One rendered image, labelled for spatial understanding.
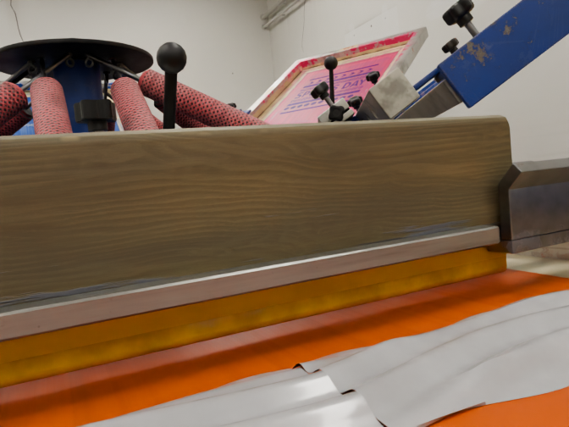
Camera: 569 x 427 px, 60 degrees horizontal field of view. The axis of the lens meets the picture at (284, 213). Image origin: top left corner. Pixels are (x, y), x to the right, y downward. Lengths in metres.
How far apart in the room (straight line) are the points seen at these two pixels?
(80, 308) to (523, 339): 0.18
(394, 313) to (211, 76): 4.46
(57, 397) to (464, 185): 0.23
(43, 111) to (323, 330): 0.63
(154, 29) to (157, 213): 4.47
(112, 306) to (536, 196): 0.25
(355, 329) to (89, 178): 0.14
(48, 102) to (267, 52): 4.21
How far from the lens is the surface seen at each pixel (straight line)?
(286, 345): 0.24
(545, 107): 2.59
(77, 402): 0.22
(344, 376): 0.19
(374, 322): 0.27
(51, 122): 0.78
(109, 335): 0.23
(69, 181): 0.22
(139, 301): 0.21
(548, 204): 0.34
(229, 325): 0.25
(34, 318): 0.21
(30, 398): 0.24
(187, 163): 0.22
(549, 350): 0.21
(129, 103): 0.84
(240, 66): 4.81
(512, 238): 0.32
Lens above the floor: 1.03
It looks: 4 degrees down
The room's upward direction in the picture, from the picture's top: 6 degrees counter-clockwise
